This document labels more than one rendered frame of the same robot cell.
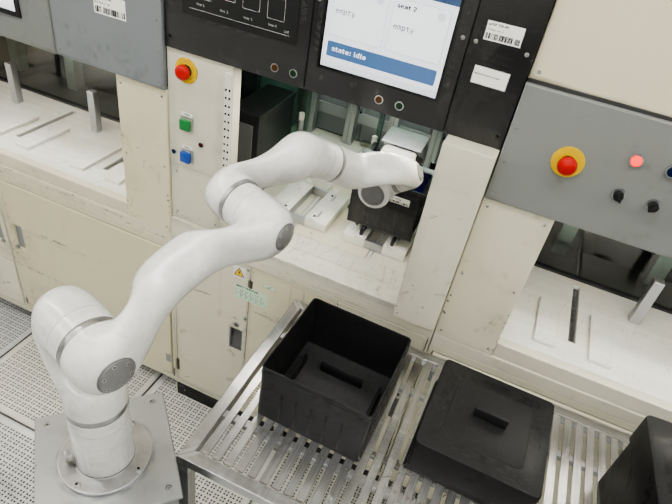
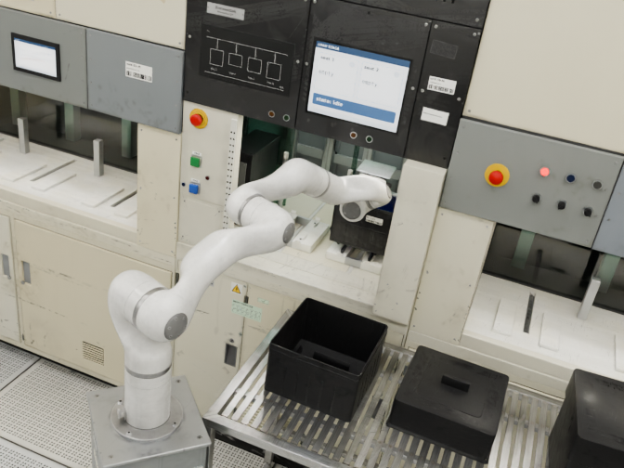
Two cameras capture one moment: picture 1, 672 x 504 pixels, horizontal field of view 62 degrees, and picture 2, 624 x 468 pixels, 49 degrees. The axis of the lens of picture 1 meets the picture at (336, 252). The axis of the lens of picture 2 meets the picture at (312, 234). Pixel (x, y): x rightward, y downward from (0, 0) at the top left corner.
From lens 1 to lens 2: 0.73 m
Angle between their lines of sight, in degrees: 9
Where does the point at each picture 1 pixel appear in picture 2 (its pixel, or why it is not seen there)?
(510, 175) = (456, 188)
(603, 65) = (513, 105)
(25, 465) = not seen: outside the picture
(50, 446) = (102, 410)
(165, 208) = (172, 235)
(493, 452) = (457, 407)
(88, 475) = (136, 427)
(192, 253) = (223, 244)
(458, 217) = (420, 223)
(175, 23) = (192, 83)
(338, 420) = (331, 383)
